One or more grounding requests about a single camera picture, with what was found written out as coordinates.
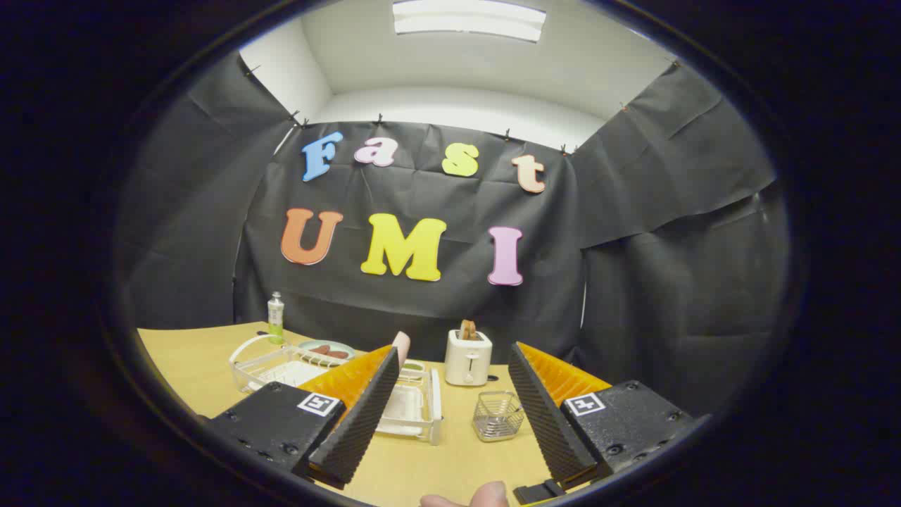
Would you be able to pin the light green plate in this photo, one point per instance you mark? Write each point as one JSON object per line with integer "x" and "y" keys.
{"x": 303, "y": 347}

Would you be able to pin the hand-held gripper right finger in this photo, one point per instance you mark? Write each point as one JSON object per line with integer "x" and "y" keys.
{"x": 549, "y": 422}

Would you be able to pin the black backdrop cloth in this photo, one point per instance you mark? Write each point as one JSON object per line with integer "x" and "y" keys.
{"x": 422, "y": 310}

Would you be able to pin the white drain tray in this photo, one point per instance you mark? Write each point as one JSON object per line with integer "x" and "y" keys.
{"x": 405, "y": 412}

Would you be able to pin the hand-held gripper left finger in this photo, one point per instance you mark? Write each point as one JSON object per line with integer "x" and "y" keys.
{"x": 359, "y": 422}

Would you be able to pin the green clear bottle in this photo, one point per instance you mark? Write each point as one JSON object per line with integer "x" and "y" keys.
{"x": 275, "y": 317}

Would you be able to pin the pink plate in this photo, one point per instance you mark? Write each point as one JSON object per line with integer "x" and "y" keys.
{"x": 402, "y": 345}

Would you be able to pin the red meat patty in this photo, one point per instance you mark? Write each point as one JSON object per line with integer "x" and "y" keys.
{"x": 319, "y": 350}
{"x": 339, "y": 352}

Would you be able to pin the white divided tray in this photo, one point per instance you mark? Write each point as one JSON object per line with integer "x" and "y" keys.
{"x": 414, "y": 366}

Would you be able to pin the white toaster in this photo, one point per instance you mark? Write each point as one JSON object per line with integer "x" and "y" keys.
{"x": 466, "y": 362}

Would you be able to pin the toast slice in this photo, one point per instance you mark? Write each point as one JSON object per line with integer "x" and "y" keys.
{"x": 464, "y": 329}
{"x": 473, "y": 331}

